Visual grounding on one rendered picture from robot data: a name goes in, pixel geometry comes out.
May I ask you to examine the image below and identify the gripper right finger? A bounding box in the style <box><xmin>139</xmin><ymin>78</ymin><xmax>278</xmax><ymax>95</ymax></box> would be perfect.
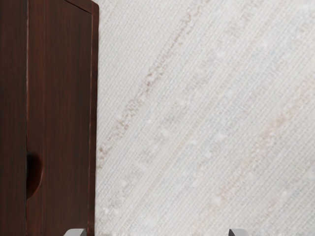
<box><xmin>228</xmin><ymin>228</ymin><xmax>252</xmax><ymax>236</ymax></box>

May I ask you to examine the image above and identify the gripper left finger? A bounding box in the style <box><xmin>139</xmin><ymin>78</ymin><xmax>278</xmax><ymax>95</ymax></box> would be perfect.
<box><xmin>64</xmin><ymin>228</ymin><xmax>87</xmax><ymax>236</ymax></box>

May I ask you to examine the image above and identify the dark brown wooden cabinet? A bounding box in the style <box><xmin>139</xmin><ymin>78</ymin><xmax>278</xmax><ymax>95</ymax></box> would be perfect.
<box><xmin>0</xmin><ymin>0</ymin><xmax>100</xmax><ymax>236</ymax></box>

